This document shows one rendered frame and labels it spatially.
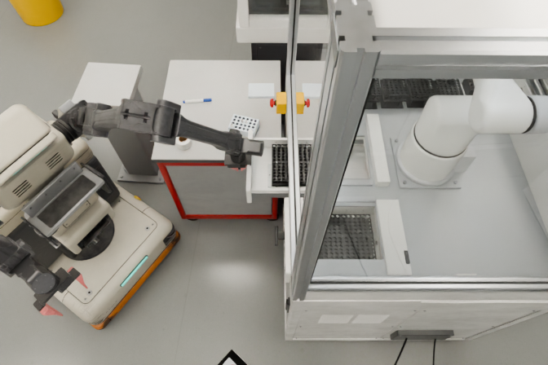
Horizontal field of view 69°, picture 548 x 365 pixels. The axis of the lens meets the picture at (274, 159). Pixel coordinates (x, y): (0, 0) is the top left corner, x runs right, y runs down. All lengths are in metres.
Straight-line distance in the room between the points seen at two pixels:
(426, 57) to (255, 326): 2.00
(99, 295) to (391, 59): 1.95
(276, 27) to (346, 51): 1.73
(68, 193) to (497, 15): 1.35
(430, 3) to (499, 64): 0.11
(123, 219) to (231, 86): 0.91
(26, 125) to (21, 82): 2.30
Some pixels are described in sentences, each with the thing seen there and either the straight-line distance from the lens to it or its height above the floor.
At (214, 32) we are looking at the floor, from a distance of 3.55.
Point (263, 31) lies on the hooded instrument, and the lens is 2.16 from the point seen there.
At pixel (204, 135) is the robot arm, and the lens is 1.19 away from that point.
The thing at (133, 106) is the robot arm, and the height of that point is 1.50.
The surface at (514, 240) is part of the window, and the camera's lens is 1.05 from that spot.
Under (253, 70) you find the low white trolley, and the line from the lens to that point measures 2.13.
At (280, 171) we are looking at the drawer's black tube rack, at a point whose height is 0.90.
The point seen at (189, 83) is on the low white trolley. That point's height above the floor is 0.76.
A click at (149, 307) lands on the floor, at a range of 2.41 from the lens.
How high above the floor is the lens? 2.27
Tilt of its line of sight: 58 degrees down
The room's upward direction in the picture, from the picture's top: 1 degrees clockwise
